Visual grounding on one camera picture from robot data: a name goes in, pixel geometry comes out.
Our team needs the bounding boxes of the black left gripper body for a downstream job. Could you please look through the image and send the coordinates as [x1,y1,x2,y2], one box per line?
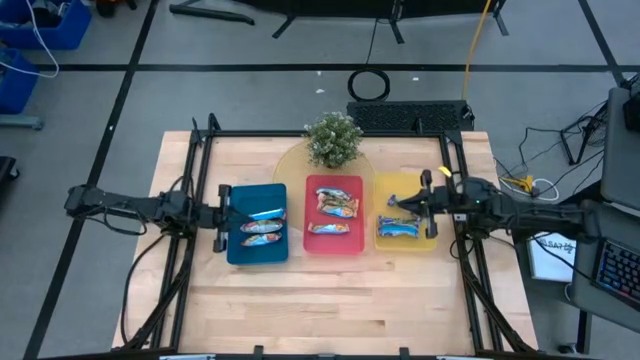
[199,183,232,254]

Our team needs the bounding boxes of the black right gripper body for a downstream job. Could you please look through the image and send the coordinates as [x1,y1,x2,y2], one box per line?
[420,169,464,240]

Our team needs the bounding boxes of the pile candy bars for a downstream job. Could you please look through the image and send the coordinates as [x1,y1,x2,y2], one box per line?
[239,219,285,235]

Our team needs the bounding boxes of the yellow plastic tray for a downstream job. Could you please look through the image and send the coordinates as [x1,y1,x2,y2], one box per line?
[373,172,438,253]

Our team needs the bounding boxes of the blue plastic tray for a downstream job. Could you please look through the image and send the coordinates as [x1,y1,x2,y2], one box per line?
[226,182,290,266]

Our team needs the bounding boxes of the round tan woven placemat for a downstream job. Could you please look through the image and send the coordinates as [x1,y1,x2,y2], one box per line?
[272,138,377,232]

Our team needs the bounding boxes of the yellow plug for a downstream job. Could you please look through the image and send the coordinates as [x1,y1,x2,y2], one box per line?
[501,174,536,194]

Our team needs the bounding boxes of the red plastic tray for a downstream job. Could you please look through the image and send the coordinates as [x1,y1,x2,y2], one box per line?
[303,174,367,256]

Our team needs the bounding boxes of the small potted green plant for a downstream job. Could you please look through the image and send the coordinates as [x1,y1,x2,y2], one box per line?
[303,111,365,170]

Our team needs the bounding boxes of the white paper sign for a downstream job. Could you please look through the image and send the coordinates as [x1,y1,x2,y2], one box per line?
[527,232,577,284]

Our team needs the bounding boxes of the black floor stand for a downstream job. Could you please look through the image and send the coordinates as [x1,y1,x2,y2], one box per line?
[559,102,609,166]

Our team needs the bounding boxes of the grey desk with keyboard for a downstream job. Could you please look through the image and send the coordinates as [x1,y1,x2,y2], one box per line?
[564,199,640,335]

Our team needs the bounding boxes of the backlit black keyboard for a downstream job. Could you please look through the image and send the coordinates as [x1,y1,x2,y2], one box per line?
[593,237,640,311]

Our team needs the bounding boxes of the black room divider panel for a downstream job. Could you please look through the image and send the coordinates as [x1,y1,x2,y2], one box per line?
[234,0,509,46]

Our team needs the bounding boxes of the black metal bar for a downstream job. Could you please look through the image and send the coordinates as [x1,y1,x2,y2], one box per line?
[168,3,256,27]

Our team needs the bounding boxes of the small blue storage bin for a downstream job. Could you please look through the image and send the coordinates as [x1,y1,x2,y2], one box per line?
[0,47,40,115]

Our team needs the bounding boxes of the large blue storage bin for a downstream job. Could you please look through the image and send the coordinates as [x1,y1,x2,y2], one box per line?
[0,0,94,51]

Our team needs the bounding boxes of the black aluminium table frame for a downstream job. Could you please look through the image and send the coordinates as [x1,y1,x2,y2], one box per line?
[119,112,539,357]

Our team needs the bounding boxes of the white looped cable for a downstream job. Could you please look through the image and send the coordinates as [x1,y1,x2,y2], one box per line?
[529,177,561,203]

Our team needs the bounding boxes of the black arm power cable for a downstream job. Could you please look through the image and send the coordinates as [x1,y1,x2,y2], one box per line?
[119,232,167,346]

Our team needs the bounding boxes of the coiled black cable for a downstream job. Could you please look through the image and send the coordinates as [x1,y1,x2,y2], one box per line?
[347,68,392,103]

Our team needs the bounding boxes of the yellow cable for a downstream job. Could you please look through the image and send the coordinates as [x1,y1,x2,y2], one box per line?
[460,0,494,101]

